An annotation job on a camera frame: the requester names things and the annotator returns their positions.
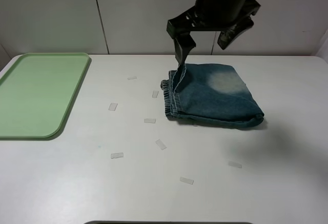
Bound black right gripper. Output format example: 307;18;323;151
167;0;260;65

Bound children's blue denim shorts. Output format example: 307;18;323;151
160;64;264;129

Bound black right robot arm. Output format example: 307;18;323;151
167;0;260;65

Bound light green plastic tray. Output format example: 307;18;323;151
1;53;91;140

